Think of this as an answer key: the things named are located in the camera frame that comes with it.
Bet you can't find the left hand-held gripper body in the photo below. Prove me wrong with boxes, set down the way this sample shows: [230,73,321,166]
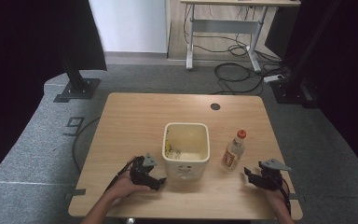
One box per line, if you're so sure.
[129,152,158,188]

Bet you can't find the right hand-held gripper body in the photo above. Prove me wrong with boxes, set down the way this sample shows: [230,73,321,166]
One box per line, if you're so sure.
[255,158,293,191]

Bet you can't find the person's right hand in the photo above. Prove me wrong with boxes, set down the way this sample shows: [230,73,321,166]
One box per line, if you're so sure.
[262,185,290,213]

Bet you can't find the person's left hand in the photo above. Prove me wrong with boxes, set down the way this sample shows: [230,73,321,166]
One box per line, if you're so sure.
[104,170,153,203]

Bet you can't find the clear bottle with orange cap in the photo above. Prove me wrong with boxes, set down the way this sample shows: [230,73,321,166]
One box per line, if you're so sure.
[221,129,248,173]

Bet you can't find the cream plastic bin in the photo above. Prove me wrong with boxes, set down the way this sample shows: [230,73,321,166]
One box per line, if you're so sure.
[161,121,212,181]

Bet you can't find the black metal stand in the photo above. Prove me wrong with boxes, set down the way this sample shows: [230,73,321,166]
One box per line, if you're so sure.
[269,0,343,109]

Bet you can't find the white power strip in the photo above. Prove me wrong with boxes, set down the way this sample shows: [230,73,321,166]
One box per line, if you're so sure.
[263,74,285,84]

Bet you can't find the left black stand base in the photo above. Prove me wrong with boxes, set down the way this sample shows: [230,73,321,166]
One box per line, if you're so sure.
[53,43,103,104]

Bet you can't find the black curtain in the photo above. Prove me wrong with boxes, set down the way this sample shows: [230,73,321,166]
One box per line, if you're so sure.
[0,0,108,188]
[264,0,358,174]

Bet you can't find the white partition panel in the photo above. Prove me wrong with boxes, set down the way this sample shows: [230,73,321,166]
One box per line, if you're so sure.
[88,0,172,54]

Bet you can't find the left hand-held gripper black cable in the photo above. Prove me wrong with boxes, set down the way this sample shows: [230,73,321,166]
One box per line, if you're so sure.
[104,155,138,192]

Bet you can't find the hand-held gripper black cable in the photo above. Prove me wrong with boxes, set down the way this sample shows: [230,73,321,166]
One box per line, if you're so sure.
[269,172,293,217]
[104,155,138,192]

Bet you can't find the right hand-held gripper black cable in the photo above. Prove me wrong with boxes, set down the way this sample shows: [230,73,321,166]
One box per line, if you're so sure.
[269,172,293,217]

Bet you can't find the thin black floor cable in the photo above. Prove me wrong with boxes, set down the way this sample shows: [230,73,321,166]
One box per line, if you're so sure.
[71,116,103,174]

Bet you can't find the black cables on floor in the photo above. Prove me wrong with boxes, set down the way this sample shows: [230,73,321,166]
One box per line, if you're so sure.
[183,4,290,96]

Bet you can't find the grey metal frame desk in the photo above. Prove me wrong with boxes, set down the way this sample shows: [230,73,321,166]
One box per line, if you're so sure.
[179,0,302,73]

